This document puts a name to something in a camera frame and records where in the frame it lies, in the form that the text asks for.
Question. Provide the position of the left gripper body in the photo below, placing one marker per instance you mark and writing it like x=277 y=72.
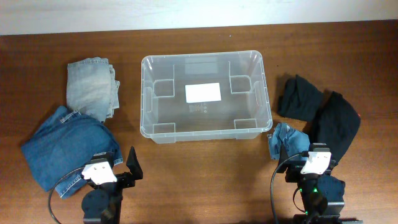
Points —
x=123 y=178

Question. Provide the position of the blue cloth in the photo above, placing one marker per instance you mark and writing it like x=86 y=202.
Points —
x=293 y=140

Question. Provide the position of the black garment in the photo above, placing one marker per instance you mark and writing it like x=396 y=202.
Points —
x=335 y=124
x=300 y=99

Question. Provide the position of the dark blue jeans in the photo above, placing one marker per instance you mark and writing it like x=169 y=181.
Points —
x=64 y=142

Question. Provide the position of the light washed jeans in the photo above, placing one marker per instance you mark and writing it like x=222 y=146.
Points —
x=92 y=88

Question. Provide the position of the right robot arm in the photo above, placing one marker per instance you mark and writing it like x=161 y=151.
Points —
x=321 y=193

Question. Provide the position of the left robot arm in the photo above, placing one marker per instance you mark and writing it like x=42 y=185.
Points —
x=102 y=205

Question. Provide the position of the clear plastic storage bin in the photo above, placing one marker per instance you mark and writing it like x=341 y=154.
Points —
x=244 y=111

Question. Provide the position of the white label in bin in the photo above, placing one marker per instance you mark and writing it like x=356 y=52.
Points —
x=201 y=93

